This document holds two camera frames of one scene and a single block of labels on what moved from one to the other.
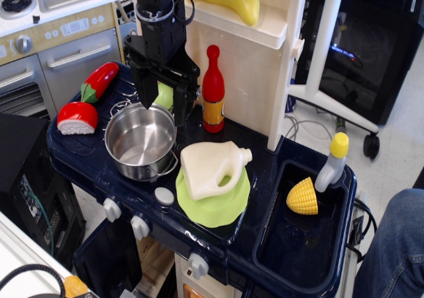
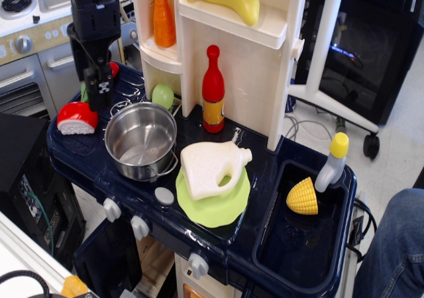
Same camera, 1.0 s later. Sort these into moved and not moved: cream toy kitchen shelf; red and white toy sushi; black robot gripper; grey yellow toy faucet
Moved: black robot gripper
Not moved: cream toy kitchen shelf; grey yellow toy faucet; red and white toy sushi
